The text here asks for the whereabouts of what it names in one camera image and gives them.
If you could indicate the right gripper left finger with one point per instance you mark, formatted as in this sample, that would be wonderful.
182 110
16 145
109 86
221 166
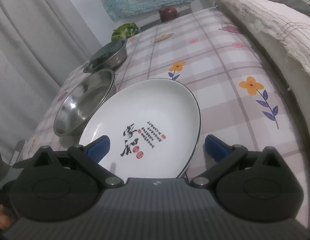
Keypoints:
59 185

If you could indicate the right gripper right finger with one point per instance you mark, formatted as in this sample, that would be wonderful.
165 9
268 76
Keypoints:
257 186

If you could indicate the white ceramic printed plate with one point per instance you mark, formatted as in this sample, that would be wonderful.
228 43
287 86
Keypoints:
153 127

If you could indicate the steel bowl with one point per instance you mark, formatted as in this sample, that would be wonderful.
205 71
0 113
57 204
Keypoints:
112 63

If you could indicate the dark green ceramic bowl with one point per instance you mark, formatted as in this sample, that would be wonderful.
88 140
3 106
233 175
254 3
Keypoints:
107 51

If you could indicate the right hand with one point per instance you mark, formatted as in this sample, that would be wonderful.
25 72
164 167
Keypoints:
7 218

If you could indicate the plaid floral tablecloth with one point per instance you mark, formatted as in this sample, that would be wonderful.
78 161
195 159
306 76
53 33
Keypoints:
239 95

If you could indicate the large steel basin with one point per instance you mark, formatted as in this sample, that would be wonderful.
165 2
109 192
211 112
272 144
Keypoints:
82 102

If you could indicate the grey curtain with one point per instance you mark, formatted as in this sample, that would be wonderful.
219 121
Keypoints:
41 42

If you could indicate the cream rolled blanket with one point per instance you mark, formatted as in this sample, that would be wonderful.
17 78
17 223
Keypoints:
283 23

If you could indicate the green leafy cabbage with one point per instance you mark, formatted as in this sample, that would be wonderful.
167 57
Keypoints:
125 31

